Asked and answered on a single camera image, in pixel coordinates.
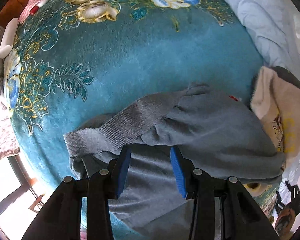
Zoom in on white cylindrical bottle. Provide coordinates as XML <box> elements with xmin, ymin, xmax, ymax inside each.
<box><xmin>0</xmin><ymin>17</ymin><xmax>19</xmax><ymax>59</ymax></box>

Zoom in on wooden chair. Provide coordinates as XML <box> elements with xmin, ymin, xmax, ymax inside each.
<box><xmin>29</xmin><ymin>194</ymin><xmax>45</xmax><ymax>213</ymax></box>

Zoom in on dark olive garment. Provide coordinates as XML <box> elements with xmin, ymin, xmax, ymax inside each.
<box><xmin>272</xmin><ymin>67</ymin><xmax>300</xmax><ymax>89</ymax></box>

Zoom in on grey sweatpants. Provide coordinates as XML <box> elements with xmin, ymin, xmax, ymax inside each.
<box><xmin>64</xmin><ymin>85</ymin><xmax>285</xmax><ymax>239</ymax></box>

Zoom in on light blue floral duvet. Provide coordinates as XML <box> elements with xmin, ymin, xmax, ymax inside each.
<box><xmin>225</xmin><ymin>0</ymin><xmax>300</xmax><ymax>80</ymax></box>

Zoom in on orange wooden headboard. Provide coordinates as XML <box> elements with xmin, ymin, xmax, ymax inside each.
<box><xmin>0</xmin><ymin>0</ymin><xmax>29</xmax><ymax>28</ymax></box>

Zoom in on teal floral blanket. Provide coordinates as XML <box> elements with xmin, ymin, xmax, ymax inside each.
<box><xmin>7</xmin><ymin>0</ymin><xmax>277</xmax><ymax>187</ymax></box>

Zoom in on beige fleece sweater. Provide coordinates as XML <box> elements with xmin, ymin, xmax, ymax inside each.
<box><xmin>250</xmin><ymin>66</ymin><xmax>300</xmax><ymax>170</ymax></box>

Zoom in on right hand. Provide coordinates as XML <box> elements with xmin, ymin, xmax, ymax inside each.
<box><xmin>275</xmin><ymin>207</ymin><xmax>296</xmax><ymax>238</ymax></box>

